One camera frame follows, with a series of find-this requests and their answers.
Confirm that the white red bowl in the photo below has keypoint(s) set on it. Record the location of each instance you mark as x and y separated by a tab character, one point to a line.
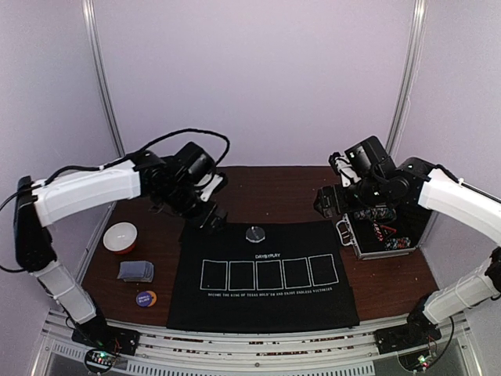
120	238

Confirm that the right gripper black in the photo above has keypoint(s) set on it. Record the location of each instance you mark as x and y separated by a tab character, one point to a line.
326	201

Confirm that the poker chip row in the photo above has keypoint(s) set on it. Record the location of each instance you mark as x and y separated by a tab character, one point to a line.
399	243
375	214

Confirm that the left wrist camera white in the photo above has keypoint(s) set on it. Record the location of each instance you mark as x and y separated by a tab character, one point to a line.
212	184

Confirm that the blue small blind button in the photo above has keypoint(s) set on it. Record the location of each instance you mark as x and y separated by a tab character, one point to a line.
143	299

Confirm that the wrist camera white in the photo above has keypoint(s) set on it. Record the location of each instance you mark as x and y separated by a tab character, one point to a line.
212	184
342	167

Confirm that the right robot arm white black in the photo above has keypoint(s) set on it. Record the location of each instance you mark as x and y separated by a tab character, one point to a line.
418	182

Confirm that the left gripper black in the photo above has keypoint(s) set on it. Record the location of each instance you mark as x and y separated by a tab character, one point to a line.
210	228

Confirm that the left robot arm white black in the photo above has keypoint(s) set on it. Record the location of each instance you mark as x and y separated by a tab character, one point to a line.
185	182

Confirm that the aluminium frame post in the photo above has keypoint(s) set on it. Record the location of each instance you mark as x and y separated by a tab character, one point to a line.
410	69
89	15

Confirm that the right aluminium frame post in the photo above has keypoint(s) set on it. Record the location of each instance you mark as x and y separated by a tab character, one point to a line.
410	69

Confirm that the poker chip row upper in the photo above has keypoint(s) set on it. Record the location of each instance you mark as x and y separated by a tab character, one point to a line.
375	214

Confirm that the black poker cloth mat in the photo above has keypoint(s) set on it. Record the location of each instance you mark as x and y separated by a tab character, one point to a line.
292	281

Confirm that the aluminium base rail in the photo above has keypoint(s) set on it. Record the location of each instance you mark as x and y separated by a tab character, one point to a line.
351	351

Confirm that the poker chip row lower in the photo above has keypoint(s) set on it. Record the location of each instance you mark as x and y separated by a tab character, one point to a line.
399	243

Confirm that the grey playing card deck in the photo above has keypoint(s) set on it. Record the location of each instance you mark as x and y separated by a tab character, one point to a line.
136	271

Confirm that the aluminium poker chip case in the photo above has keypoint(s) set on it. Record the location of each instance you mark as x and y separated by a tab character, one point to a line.
367	237

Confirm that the orange big blind button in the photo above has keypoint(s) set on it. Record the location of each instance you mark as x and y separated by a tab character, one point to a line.
154	298

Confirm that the clear round dealer button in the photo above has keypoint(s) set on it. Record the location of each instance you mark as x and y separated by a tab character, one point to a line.
255	234

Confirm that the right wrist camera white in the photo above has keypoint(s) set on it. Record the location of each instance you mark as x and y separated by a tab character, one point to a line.
342	167

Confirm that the left aluminium frame post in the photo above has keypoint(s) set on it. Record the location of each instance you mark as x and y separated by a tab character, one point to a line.
89	15

